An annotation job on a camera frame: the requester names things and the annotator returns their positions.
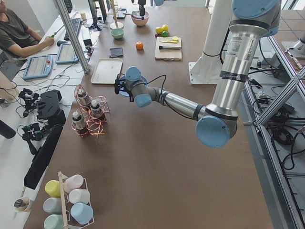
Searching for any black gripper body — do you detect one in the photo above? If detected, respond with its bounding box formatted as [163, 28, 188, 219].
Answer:
[114, 73, 130, 94]
[138, 0, 146, 10]

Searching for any blue plate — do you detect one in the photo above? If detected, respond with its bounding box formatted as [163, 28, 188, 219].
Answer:
[116, 75, 151, 97]

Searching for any orange mandarin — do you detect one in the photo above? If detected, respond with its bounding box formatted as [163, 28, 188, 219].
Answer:
[135, 42, 144, 51]

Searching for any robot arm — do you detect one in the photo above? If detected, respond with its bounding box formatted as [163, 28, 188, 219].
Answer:
[114, 0, 281, 147]

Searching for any pink ice bowl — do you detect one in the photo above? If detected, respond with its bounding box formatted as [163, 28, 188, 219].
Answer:
[131, 11, 149, 27]

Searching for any cream rabbit tray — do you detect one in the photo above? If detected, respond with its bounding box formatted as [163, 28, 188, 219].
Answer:
[91, 58, 122, 84]

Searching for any yellow lemon upper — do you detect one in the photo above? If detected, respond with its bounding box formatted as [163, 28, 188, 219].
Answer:
[155, 27, 163, 34]

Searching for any yellow lemon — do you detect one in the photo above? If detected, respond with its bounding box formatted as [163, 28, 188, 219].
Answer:
[155, 27, 163, 34]
[162, 24, 169, 31]

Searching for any yellow lemon lower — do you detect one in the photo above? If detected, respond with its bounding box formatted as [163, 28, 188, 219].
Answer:
[162, 24, 169, 31]

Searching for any wooden cup tree stand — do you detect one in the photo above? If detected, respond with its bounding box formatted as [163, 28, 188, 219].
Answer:
[107, 0, 124, 30]

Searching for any grey folded cloth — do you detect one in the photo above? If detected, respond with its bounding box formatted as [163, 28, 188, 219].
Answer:
[109, 47, 123, 58]

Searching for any green lime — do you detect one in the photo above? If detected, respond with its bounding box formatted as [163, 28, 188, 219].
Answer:
[161, 31, 168, 37]

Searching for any green bowl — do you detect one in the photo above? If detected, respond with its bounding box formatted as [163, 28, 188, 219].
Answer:
[111, 28, 124, 39]

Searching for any tea bottle lower left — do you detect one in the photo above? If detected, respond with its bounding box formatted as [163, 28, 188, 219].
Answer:
[91, 100, 105, 121]

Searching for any tea bottle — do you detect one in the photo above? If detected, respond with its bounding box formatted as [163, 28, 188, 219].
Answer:
[77, 91, 91, 106]
[91, 100, 105, 121]
[72, 111, 89, 137]

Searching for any tea bottle top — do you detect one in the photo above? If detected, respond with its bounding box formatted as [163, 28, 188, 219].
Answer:
[77, 91, 91, 106]

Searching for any steel muddler black tip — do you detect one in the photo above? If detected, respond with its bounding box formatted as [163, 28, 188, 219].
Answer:
[158, 45, 182, 50]

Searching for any thick lemon half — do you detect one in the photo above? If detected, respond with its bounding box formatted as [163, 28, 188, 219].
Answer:
[172, 36, 179, 42]

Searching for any wooden cutting board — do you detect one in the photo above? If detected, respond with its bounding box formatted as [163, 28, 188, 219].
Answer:
[154, 36, 182, 61]

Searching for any tea bottle lower right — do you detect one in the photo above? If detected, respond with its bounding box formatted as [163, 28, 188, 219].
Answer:
[72, 111, 89, 137]

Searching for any teach pendant far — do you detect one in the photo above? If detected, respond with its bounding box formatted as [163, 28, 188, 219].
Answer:
[55, 43, 79, 65]

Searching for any teach pendant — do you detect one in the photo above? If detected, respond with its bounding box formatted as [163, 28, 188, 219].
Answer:
[55, 43, 79, 65]
[23, 55, 53, 80]

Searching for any black keyboard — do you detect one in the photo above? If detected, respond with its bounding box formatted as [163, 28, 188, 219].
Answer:
[63, 17, 83, 41]

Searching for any teach pendant near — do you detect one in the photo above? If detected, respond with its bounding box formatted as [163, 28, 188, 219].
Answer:
[23, 55, 53, 80]

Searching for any seated person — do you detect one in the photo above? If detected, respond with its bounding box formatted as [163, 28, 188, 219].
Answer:
[0, 1, 55, 59]

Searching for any cup rack with cups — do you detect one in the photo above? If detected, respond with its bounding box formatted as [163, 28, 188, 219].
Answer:
[43, 171, 95, 229]

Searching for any copper wire bottle rack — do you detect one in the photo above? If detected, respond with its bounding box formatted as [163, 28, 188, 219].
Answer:
[71, 84, 110, 138]

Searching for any aluminium frame post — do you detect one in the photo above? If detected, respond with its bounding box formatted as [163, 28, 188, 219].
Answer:
[55, 0, 90, 73]

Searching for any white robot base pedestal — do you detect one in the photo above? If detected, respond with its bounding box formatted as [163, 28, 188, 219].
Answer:
[189, 0, 233, 84]

